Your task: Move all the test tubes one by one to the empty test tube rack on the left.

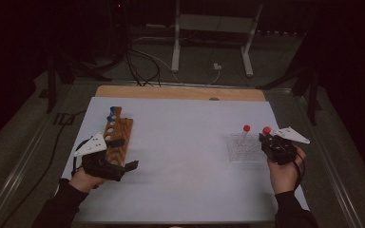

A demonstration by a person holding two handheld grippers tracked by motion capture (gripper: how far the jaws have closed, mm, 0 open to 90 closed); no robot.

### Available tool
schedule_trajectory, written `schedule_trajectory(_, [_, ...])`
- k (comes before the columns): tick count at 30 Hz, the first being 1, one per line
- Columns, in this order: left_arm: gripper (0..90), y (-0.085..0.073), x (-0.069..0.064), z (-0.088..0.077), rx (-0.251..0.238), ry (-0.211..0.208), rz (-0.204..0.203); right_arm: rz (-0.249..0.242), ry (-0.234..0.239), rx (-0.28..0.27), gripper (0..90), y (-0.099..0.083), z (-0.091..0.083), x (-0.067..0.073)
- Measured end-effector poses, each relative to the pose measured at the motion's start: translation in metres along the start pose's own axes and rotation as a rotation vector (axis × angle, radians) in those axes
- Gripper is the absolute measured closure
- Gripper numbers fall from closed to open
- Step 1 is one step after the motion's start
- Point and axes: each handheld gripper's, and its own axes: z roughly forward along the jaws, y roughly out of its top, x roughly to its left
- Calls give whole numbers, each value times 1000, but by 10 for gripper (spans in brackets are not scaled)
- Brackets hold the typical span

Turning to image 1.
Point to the metal floor rail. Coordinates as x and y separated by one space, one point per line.
17 174
326 158

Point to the black tripod stand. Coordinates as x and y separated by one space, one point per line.
312 101
51 88

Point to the round table grommet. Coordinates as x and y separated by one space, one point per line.
214 98

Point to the clear plastic test tube rack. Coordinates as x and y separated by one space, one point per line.
245 152

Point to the wooden test tube rack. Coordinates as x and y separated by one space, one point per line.
123 133

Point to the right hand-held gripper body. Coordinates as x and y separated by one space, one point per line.
280 152

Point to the person's right hand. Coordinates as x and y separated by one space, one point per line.
285 177

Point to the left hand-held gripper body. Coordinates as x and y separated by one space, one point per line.
103 167

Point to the blue-capped test tube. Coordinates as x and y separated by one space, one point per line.
109 119
112 109

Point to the person's left hand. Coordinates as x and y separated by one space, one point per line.
84 180

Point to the white metal stand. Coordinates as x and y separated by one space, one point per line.
215 23

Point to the white power plug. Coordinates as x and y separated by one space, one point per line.
217 66

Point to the red-capped test tube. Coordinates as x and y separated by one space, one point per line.
267 130
246 128

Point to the white table mat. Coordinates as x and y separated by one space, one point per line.
183 158

